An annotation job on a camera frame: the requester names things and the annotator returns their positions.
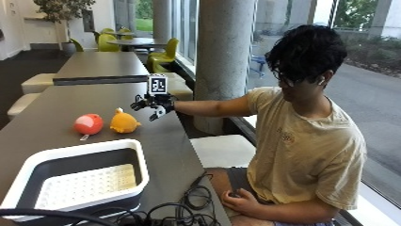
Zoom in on white cushioned stool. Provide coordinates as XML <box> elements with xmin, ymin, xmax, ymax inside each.
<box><xmin>6</xmin><ymin>92</ymin><xmax>42</xmax><ymax>121</ymax></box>
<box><xmin>189</xmin><ymin>134</ymin><xmax>257</xmax><ymax>170</ymax></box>
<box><xmin>159</xmin><ymin>72</ymin><xmax>194</xmax><ymax>102</ymax></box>

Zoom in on the person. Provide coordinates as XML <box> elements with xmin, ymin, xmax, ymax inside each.
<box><xmin>203</xmin><ymin>24</ymin><xmax>369</xmax><ymax>226</ymax></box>

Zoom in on thick black cable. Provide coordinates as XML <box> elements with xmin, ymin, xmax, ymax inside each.
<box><xmin>0</xmin><ymin>208</ymin><xmax>119</xmax><ymax>226</ymax></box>

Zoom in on round dark table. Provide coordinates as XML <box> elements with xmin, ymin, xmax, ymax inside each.
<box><xmin>106</xmin><ymin>37</ymin><xmax>167</xmax><ymax>51</ymax></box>

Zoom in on potted indoor tree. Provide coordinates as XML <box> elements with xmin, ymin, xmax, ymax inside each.
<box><xmin>31</xmin><ymin>0</ymin><xmax>97</xmax><ymax>57</ymax></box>

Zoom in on yellow-green chair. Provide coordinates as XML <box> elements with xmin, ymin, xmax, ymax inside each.
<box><xmin>95</xmin><ymin>33</ymin><xmax>121</xmax><ymax>53</ymax></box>
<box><xmin>145</xmin><ymin>37</ymin><xmax>179</xmax><ymax>73</ymax></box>
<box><xmin>115</xmin><ymin>27</ymin><xmax>135</xmax><ymax>40</ymax></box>

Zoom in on white perforated tray insert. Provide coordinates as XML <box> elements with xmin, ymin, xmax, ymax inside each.
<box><xmin>33</xmin><ymin>163</ymin><xmax>137</xmax><ymax>211</ymax></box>

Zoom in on orange chick soft toy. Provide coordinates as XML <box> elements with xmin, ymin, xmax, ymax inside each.
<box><xmin>109</xmin><ymin>107</ymin><xmax>142</xmax><ymax>135</ymax></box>

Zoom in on grey concrete pillar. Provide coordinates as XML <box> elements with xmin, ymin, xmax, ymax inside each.
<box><xmin>191</xmin><ymin>0</ymin><xmax>257</xmax><ymax>136</ymax></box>
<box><xmin>151</xmin><ymin>0</ymin><xmax>173</xmax><ymax>45</ymax></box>

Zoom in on bundle of black cables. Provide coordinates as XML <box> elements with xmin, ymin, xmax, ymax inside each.
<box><xmin>105</xmin><ymin>170</ymin><xmax>222</xmax><ymax>226</ymax></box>

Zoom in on long dark table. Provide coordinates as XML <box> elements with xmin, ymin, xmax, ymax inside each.
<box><xmin>51</xmin><ymin>51</ymin><xmax>150</xmax><ymax>87</ymax></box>

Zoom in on red round soft toy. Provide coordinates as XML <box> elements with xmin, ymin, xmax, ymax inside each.
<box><xmin>73</xmin><ymin>113</ymin><xmax>105</xmax><ymax>141</ymax></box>

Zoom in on white and grey basin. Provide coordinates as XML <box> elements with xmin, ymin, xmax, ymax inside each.
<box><xmin>0</xmin><ymin>138</ymin><xmax>150</xmax><ymax>224</ymax></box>

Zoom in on white marker cube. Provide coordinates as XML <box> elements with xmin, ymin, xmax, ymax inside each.
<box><xmin>146</xmin><ymin>73</ymin><xmax>169</xmax><ymax>96</ymax></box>

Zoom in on dark-framed glasses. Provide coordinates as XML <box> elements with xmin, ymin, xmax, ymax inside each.
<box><xmin>274</xmin><ymin>71</ymin><xmax>295</xmax><ymax>89</ymax></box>

